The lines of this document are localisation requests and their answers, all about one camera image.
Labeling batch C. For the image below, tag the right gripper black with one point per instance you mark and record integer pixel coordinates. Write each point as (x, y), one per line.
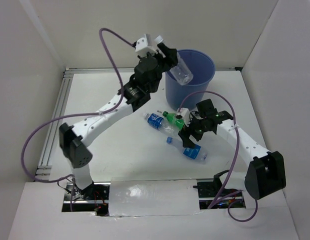
(185, 133)

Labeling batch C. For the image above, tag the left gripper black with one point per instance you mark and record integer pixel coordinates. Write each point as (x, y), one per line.
(171, 56)

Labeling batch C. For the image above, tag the clear bottle blue-white cap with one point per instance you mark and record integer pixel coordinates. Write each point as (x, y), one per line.
(181, 72)

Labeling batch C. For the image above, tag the small bottle blue label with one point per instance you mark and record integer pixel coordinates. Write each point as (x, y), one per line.
(197, 154)

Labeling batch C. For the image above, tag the large bottle blue label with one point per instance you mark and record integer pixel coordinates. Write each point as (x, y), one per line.
(161, 124)

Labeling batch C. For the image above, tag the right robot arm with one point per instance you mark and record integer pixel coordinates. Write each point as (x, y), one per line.
(265, 172)

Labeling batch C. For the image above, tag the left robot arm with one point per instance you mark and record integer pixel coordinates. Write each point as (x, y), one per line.
(74, 140)

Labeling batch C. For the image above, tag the blue plastic bin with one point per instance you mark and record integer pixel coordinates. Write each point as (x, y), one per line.
(203, 69)

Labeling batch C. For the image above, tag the green plastic bottle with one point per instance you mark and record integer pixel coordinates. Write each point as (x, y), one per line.
(174, 119)

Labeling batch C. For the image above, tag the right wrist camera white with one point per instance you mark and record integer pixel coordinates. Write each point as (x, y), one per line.
(184, 114)

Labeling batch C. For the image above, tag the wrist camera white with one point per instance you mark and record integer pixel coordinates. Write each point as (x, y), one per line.
(184, 114)
(144, 45)

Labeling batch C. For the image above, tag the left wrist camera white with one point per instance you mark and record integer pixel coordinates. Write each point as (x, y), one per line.
(144, 45)

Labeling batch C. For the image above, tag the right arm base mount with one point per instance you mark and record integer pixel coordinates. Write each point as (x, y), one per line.
(207, 190)

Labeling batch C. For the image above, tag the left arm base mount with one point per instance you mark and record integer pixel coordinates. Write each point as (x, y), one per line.
(94, 200)

